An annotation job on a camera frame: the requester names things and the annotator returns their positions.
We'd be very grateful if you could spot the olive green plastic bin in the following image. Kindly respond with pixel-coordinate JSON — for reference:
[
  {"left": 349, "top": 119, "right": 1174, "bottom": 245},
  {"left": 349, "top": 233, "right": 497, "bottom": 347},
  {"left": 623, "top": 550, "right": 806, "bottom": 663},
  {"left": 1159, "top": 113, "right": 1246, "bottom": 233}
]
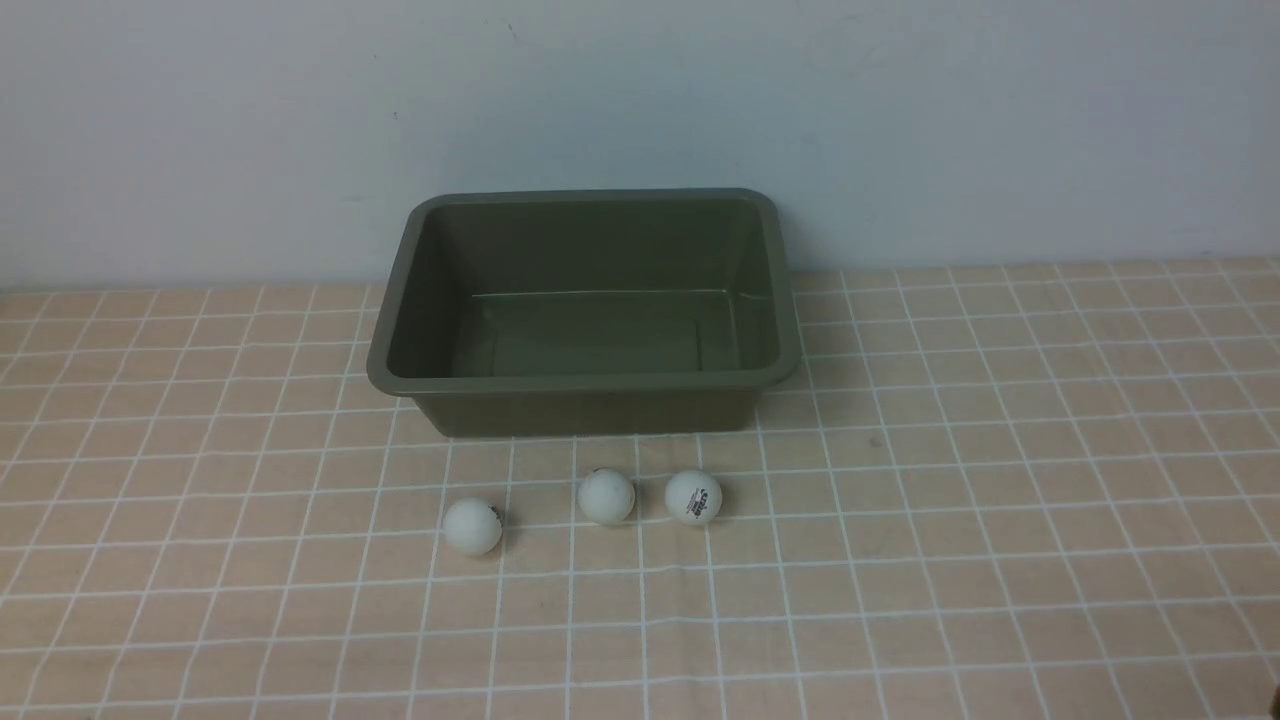
[{"left": 366, "top": 188, "right": 801, "bottom": 438}]

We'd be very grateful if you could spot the checkered orange tablecloth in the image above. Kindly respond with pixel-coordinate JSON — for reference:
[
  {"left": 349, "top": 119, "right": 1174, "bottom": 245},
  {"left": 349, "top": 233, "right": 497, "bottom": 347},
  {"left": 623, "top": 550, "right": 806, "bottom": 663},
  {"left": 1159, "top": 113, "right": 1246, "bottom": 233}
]
[{"left": 1, "top": 258, "right": 1279, "bottom": 719}]

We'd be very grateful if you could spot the white ping-pong ball with logo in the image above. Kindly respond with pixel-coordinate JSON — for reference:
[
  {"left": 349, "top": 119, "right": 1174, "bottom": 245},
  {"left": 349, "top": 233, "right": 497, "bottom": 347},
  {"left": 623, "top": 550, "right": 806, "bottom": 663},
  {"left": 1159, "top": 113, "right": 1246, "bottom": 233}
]
[{"left": 664, "top": 469, "right": 724, "bottom": 527}]

